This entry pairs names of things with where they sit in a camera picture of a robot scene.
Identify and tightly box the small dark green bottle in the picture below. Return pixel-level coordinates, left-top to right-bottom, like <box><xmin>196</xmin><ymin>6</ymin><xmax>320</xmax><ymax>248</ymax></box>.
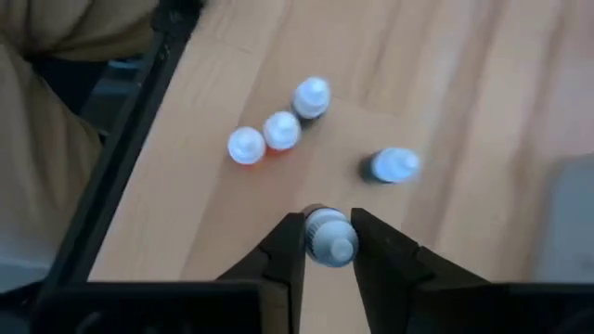
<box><xmin>360</xmin><ymin>147</ymin><xmax>422</xmax><ymax>186</ymax></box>

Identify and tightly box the small violet bottle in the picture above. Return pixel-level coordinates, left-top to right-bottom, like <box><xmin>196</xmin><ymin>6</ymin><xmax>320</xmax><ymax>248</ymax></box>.
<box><xmin>301</xmin><ymin>203</ymin><xmax>361</xmax><ymax>269</ymax></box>

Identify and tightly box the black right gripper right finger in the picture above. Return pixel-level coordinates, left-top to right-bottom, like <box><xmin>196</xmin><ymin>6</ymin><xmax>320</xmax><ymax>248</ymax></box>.
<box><xmin>350</xmin><ymin>207</ymin><xmax>594</xmax><ymax>334</ymax></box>

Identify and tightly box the small red label bottle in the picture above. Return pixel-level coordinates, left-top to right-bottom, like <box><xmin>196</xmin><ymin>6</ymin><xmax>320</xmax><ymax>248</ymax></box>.
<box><xmin>262</xmin><ymin>109</ymin><xmax>303</xmax><ymax>157</ymax></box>

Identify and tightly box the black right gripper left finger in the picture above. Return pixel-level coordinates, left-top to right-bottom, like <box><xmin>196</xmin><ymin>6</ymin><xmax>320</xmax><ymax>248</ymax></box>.
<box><xmin>31</xmin><ymin>211</ymin><xmax>308</xmax><ymax>334</ymax></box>

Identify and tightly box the small orange bottle yellow label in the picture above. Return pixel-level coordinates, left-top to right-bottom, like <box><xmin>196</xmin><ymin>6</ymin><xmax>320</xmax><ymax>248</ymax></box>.
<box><xmin>226</xmin><ymin>125</ymin><xmax>267</xmax><ymax>171</ymax></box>

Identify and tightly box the small black bottle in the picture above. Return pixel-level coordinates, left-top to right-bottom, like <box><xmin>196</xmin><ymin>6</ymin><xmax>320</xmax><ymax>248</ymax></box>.
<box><xmin>291</xmin><ymin>76</ymin><xmax>332</xmax><ymax>121</ymax></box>

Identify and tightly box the person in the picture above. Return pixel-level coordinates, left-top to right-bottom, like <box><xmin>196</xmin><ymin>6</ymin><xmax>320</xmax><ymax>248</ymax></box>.
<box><xmin>0</xmin><ymin>0</ymin><xmax>161</xmax><ymax>293</ymax></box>

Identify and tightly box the black aluminium table frame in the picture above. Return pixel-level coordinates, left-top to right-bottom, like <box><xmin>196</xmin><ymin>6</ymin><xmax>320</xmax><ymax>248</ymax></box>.
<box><xmin>27</xmin><ymin>0</ymin><xmax>208</xmax><ymax>298</ymax></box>

